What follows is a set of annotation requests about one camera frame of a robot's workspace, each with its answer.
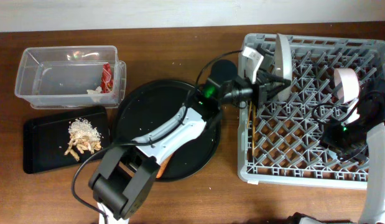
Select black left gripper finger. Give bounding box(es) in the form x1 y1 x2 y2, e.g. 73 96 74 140
267 86 285 101
268 73 291 87

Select grey plate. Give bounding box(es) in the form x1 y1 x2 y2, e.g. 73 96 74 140
274 34 292 101

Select wooden chopstick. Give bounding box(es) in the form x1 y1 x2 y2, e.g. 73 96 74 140
246 101 253 129
251 105 257 157

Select white bowl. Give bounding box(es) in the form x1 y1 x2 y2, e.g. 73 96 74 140
333 68 359 103

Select orange carrot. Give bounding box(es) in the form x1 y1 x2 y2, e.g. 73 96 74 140
156 154 173 179

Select red snack wrapper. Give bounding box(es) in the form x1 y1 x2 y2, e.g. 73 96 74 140
100 63 114 93

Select peanut shells food scraps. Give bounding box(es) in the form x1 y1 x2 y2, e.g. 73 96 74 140
64 118 103 162

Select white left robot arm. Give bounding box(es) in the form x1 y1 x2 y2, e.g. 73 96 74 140
71 58 292 223

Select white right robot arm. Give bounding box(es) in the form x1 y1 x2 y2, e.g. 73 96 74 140
320 79 385 223

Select grey dishwasher rack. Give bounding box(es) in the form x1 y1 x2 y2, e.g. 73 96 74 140
238 35 385 190

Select black base block bottom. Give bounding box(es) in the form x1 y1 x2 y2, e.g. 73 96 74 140
285 212 356 224

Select round black tray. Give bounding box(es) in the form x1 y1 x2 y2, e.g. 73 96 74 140
111 80 221 182

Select white scrap in bin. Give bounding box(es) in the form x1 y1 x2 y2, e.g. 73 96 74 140
86 86 102 103

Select clear plastic bin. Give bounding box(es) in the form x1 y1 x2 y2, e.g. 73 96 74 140
14 45 126 110

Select black rectangular tray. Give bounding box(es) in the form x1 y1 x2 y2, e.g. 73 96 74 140
23 106 110 174

